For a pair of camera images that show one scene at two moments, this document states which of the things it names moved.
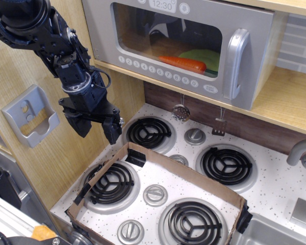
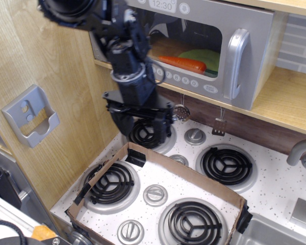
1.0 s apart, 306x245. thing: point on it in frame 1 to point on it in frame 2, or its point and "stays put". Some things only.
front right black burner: x=194 y=223 stays put
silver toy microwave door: x=215 y=48 stays put
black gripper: x=93 y=105 to x=138 y=94
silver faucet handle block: x=305 y=212 stays put
